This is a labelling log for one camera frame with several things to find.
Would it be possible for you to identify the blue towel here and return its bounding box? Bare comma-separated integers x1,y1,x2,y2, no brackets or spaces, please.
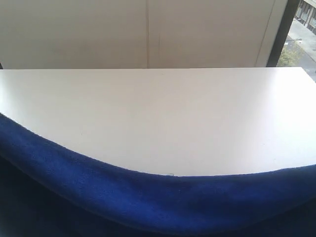
0,116,316,237

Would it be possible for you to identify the black window frame post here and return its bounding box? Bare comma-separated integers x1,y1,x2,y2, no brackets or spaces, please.
266,0,300,67

